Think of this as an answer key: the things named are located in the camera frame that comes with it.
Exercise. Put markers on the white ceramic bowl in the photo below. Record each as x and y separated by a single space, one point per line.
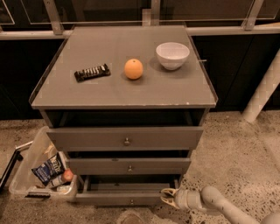
172 55

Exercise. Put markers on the metal railing frame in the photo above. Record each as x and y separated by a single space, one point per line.
55 19

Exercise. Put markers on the black snack bar wrapper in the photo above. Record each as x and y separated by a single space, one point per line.
92 73

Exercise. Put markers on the grey top drawer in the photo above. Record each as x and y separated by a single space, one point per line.
126 138

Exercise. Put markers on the grey drawer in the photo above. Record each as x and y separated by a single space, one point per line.
123 166
126 138
125 190

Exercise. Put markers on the red apple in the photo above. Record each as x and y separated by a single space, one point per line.
67 176

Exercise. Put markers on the clear plastic bin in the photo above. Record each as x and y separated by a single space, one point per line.
27 185

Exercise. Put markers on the grey drawer cabinet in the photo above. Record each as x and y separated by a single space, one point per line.
159 98

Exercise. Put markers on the grey bottom drawer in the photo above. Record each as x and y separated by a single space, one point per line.
125 190

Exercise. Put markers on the grey middle drawer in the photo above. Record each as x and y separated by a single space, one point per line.
123 166

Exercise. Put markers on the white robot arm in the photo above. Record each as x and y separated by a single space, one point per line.
210 200

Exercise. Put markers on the blue chip bag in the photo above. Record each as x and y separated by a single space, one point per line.
50 169

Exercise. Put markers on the small plastic bottle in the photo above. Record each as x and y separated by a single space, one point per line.
58 181

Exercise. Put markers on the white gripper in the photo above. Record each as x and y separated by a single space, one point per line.
182 199

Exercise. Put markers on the orange fruit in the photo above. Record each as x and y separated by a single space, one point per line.
133 69

